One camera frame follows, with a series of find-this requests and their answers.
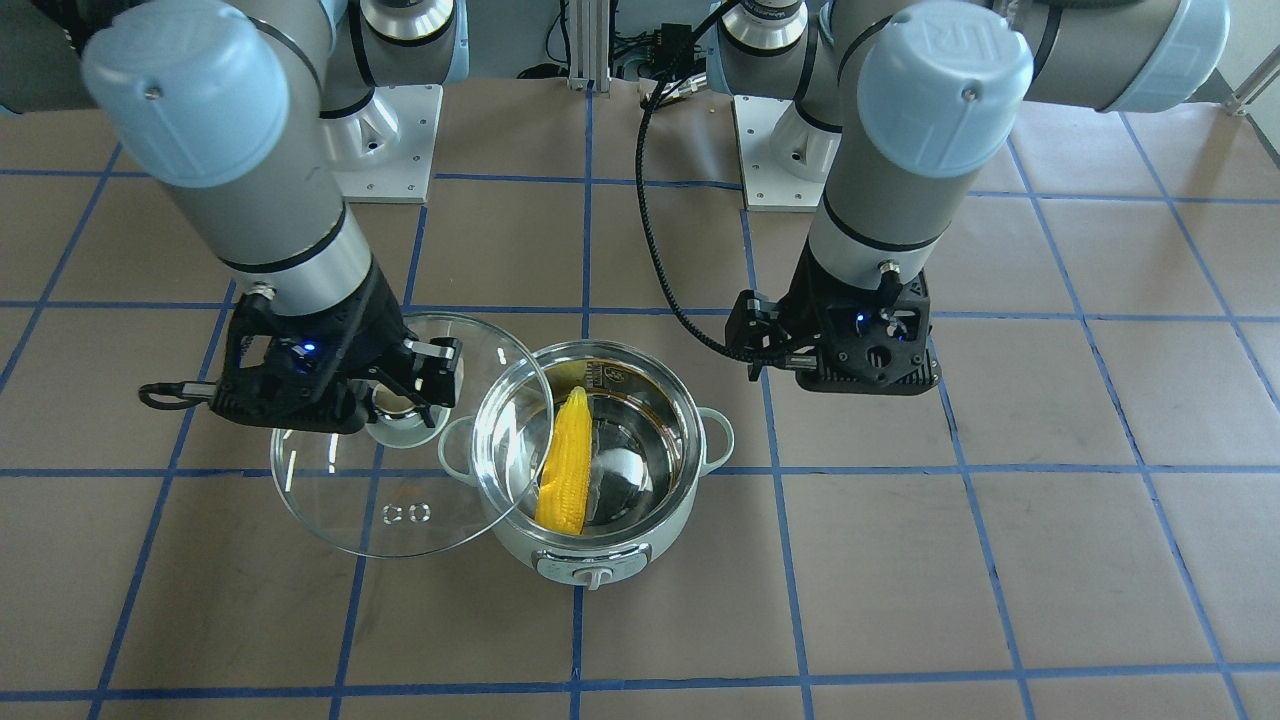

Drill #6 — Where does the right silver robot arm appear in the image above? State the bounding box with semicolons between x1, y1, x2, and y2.
3;1;468;448

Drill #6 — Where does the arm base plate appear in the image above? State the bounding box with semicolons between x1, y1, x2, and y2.
732;95;840;213
320;85;444;205

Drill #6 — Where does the brown grid table mat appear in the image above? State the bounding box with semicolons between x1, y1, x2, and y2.
1;79;1279;719

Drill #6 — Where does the glass pot lid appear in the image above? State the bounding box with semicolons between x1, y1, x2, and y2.
270;313;553;559

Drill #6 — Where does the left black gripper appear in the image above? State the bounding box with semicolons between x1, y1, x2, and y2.
726;247;940;395

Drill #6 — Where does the aluminium frame post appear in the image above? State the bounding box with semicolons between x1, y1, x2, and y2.
566;1;613;95

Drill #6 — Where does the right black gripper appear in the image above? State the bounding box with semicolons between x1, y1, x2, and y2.
209;266;465;434

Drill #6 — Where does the yellow corn cob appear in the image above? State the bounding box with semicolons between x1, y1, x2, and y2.
534;386;593;536

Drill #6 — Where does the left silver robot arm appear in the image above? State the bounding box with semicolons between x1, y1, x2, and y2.
708;1;1230;395

